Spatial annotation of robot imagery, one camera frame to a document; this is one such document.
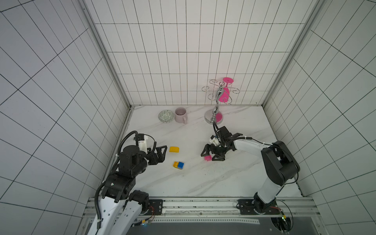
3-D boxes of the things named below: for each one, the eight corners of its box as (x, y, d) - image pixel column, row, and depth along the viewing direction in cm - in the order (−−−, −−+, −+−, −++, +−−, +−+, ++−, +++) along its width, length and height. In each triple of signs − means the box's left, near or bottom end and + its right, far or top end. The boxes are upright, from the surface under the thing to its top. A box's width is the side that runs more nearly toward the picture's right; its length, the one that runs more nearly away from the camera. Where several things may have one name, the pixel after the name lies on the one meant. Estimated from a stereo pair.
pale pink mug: (175, 125, 109) (174, 118, 103) (176, 111, 118) (175, 105, 113) (187, 125, 109) (187, 119, 103) (187, 111, 118) (187, 105, 113)
